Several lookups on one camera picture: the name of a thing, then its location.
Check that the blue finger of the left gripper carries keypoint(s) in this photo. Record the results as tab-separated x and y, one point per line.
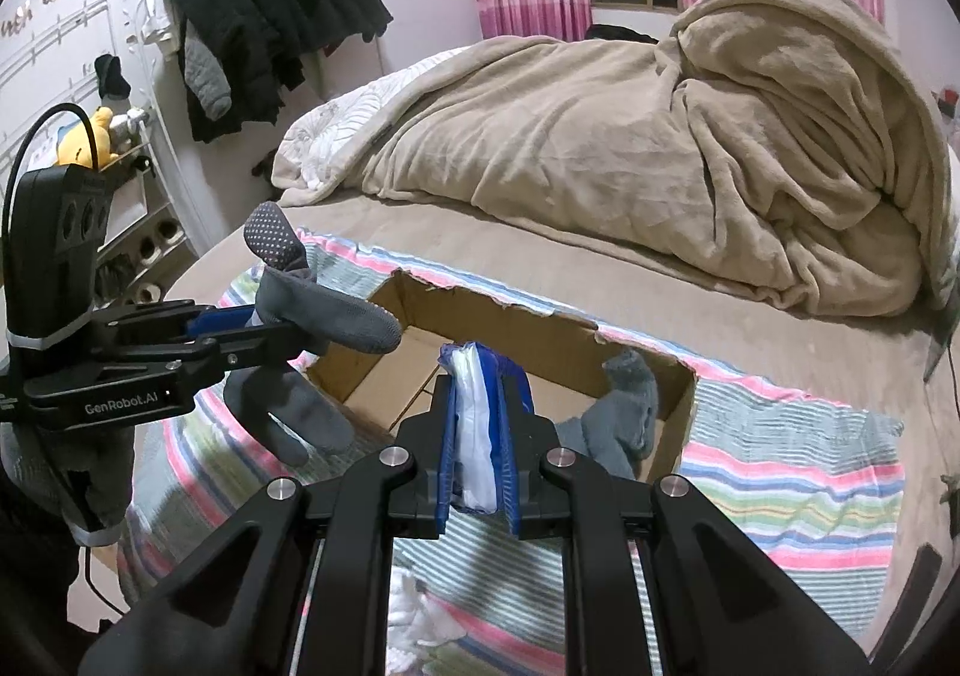
213	320

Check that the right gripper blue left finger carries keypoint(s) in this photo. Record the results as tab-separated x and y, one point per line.
444	398

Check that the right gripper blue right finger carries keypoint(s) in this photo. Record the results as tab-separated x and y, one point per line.
508	450

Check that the blue white tissue pack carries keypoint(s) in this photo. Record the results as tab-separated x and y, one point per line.
475	488

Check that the grey dotted sock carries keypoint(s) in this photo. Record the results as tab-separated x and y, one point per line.
272	400

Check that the grey gloved left hand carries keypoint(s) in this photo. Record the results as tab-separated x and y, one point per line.
83	477

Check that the cardboard box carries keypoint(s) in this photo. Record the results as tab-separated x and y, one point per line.
561	363

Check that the white metal shelf rack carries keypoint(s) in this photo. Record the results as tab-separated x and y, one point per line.
146	247

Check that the grey sock in box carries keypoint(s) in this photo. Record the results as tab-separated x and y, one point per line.
617	431

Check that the white floral quilt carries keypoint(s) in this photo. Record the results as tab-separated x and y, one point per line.
306	162

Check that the yellow plush toy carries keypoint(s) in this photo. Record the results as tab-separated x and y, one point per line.
74	146

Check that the black clothes pile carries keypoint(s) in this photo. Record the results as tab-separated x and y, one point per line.
236	56

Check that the striped colourful towel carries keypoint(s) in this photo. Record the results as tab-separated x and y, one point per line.
817	485

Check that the beige fleece blanket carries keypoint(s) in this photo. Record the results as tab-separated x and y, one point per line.
775	149

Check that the beige bed sheet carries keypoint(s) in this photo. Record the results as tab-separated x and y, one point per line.
869	366

